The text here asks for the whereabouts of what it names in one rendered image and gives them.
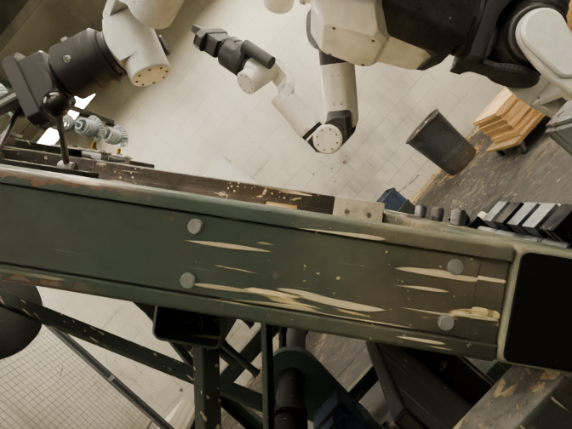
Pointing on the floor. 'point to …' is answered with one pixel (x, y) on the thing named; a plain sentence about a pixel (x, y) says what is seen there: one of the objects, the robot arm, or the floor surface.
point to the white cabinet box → (230, 171)
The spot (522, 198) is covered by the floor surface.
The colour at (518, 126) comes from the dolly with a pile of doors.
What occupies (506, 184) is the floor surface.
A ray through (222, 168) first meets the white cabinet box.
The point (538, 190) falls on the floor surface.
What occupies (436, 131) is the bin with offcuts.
